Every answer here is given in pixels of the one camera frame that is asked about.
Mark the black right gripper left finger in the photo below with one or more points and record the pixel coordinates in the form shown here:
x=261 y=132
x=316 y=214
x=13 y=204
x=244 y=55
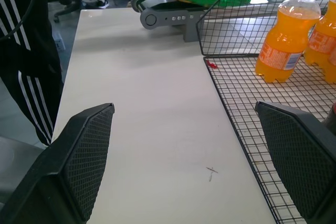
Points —
x=78 y=163

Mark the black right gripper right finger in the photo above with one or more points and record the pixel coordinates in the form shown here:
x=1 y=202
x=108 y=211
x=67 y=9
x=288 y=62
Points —
x=296 y=161

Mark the grey conveyor belt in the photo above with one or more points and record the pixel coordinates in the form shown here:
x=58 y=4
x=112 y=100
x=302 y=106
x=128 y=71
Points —
x=168 y=15

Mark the person in black striped tracksuit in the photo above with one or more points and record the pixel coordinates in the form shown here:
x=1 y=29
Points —
x=23 y=51

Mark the red scrap on table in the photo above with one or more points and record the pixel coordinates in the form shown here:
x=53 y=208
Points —
x=211 y=64

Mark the orange soda bottle blue cap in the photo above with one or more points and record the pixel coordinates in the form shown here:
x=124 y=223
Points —
x=287 y=32

